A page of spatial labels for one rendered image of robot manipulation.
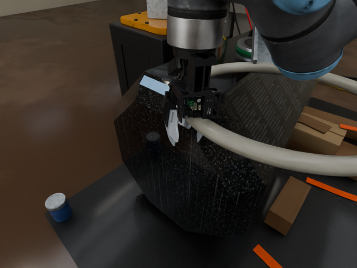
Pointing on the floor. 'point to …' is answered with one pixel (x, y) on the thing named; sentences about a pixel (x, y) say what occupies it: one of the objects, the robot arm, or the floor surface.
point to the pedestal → (137, 52)
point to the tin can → (58, 207)
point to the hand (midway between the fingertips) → (185, 136)
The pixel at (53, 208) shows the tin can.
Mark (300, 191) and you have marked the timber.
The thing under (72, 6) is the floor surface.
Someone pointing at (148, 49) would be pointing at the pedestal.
